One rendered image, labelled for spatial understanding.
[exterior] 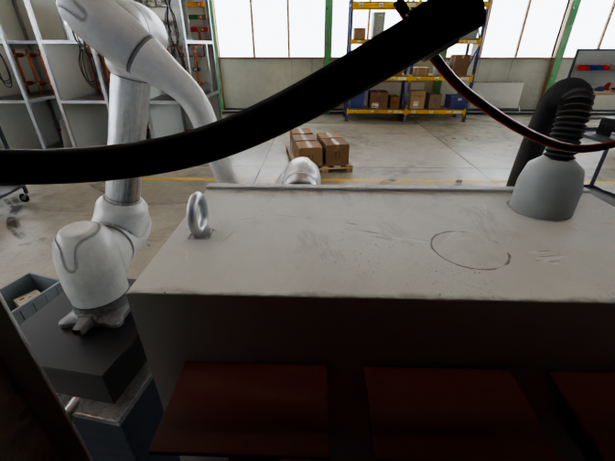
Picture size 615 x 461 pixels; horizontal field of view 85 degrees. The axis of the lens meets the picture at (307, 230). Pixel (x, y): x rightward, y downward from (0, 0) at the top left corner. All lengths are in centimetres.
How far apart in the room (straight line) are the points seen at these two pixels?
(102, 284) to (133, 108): 49
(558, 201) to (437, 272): 18
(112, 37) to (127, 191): 46
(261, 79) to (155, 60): 842
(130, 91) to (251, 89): 832
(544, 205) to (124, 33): 82
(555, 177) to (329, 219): 23
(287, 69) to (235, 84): 136
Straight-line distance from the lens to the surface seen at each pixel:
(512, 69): 1030
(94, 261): 107
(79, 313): 118
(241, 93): 941
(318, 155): 467
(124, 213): 119
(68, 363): 109
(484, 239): 37
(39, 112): 752
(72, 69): 640
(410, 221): 37
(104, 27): 92
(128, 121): 111
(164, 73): 89
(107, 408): 109
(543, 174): 43
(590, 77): 831
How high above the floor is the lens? 155
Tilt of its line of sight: 29 degrees down
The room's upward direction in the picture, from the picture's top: straight up
